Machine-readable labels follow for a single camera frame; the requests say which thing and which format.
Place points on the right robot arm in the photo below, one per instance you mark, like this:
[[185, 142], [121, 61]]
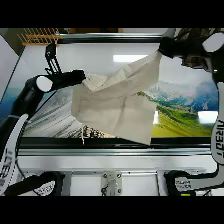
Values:
[[218, 110]]

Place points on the wooden rack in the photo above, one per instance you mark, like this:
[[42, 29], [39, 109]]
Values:
[[40, 37]]

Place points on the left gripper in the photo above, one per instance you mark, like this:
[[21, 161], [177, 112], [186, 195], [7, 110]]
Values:
[[74, 78]]

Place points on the beige garment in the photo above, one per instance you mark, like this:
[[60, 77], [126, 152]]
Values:
[[113, 106]]

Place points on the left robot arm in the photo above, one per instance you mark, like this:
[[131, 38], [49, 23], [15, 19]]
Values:
[[26, 100]]

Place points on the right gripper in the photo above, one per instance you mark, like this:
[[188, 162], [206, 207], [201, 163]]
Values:
[[170, 47]]

